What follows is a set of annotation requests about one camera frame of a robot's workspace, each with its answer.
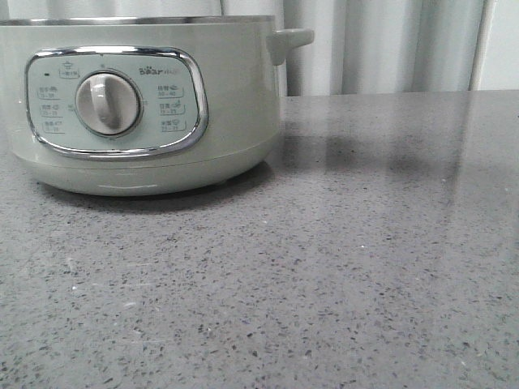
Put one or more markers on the light green electric cooking pot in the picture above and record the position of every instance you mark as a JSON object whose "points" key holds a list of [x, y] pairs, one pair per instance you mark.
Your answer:
{"points": [[208, 92]]}

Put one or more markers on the grey round control knob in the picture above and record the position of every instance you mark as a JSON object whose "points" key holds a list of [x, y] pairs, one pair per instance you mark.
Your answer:
{"points": [[107, 104]]}

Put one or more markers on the white pleated curtain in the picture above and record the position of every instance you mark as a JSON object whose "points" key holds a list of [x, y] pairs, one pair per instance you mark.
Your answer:
{"points": [[360, 47]]}

